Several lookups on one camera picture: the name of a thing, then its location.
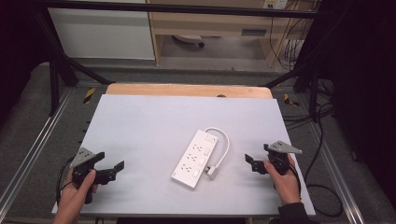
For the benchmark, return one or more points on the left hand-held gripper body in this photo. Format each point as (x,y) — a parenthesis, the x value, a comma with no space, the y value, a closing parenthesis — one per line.
(81,157)

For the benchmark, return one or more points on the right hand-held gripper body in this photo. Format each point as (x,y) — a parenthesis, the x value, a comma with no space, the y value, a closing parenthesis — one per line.
(280,147)

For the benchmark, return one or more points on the white plug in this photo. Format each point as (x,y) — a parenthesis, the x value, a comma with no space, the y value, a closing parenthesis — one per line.
(212,172)

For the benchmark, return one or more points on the white power strip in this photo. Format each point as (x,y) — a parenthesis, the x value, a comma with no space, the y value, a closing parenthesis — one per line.
(193,160)

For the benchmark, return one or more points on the person's right hand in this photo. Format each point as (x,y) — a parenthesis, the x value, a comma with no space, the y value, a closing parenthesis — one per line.
(288,186)

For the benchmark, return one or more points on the person's left hand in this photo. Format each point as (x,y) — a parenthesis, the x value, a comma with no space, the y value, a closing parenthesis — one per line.
(73,197)

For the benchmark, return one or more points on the yellow black floor tape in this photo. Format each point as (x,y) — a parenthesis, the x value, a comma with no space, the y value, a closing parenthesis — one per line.
(89,95)
(290,100)

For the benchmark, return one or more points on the wooden table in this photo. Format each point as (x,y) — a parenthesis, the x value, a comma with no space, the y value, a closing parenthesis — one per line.
(186,90)

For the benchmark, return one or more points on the black curtain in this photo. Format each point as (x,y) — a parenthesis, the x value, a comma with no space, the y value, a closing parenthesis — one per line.
(18,46)
(364,77)

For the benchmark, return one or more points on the white cabinet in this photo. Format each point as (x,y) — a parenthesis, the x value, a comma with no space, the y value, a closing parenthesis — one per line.
(102,34)

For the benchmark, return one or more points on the office chair base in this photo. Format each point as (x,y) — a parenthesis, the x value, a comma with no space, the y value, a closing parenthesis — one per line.
(190,39)

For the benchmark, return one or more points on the light wooden desk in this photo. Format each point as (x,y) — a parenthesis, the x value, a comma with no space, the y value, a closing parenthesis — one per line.
(211,25)

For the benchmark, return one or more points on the aluminium floor rail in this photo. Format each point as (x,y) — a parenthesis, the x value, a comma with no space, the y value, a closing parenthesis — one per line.
(34,146)
(336,174)

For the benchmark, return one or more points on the white wall socket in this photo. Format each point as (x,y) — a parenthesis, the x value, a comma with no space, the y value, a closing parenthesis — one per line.
(275,3)

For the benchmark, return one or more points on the black metal frame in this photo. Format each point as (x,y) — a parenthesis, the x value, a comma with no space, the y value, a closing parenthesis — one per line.
(174,8)

